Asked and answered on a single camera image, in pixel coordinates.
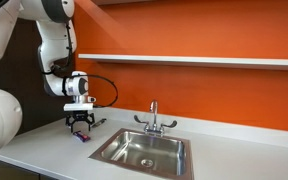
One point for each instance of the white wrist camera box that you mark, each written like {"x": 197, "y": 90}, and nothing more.
{"x": 79, "y": 106}

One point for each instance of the white counter backsplash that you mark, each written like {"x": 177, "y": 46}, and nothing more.
{"x": 217, "y": 128}

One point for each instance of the dark wood cabinet panel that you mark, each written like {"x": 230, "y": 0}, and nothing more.
{"x": 17, "y": 171}

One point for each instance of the white wall shelf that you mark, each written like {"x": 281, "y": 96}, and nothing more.
{"x": 190, "y": 61}

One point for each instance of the stainless steel sink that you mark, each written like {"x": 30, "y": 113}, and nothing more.
{"x": 147, "y": 151}

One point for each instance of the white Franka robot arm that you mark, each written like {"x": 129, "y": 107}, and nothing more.
{"x": 55, "y": 43}

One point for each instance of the purple chocolate bar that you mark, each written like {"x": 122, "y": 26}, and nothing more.
{"x": 81, "y": 136}

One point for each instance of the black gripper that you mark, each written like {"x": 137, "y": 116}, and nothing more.
{"x": 80, "y": 116}

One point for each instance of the dark brown snack bar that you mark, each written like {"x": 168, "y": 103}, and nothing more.
{"x": 98, "y": 123}

